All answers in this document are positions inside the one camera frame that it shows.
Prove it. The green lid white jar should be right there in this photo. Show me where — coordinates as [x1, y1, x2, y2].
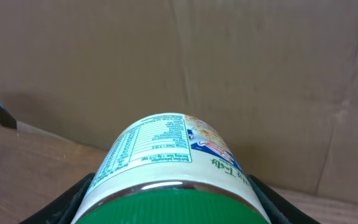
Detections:
[73, 113, 270, 223]

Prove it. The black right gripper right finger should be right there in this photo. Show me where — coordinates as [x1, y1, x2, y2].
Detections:
[247, 175, 319, 224]

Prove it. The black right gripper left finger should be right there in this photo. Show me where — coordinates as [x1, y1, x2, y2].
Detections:
[20, 172, 95, 224]

